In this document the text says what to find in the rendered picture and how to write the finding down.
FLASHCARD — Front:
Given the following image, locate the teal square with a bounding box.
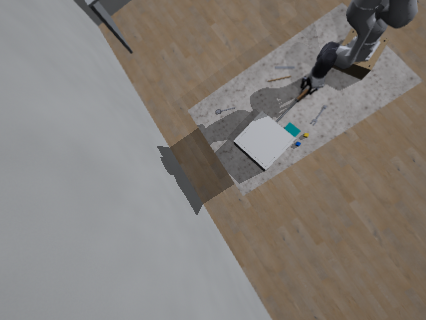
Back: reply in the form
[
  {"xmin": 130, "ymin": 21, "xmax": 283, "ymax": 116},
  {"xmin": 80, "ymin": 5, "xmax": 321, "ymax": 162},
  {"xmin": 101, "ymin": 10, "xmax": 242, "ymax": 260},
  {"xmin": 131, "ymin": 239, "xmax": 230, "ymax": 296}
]
[{"xmin": 284, "ymin": 123, "xmax": 301, "ymax": 137}]

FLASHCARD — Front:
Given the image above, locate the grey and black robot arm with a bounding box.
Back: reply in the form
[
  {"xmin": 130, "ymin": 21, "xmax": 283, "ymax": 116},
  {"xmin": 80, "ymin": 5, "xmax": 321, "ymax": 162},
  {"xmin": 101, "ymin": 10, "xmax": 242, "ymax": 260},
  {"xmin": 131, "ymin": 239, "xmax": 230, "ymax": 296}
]
[{"xmin": 309, "ymin": 0, "xmax": 418, "ymax": 88}]

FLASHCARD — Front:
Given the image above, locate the steel hook with wooden handle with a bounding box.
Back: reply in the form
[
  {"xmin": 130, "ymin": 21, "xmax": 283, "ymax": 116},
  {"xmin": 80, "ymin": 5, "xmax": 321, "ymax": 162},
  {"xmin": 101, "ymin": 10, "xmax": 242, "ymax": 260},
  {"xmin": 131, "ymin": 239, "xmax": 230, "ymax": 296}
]
[{"xmin": 276, "ymin": 89, "xmax": 308, "ymax": 122}]

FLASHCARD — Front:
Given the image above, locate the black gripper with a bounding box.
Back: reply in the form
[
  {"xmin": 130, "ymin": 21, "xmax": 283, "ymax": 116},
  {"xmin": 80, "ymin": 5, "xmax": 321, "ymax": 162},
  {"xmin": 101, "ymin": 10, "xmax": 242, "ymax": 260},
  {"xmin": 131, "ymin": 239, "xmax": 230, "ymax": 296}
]
[{"xmin": 299, "ymin": 76, "xmax": 319, "ymax": 98}]

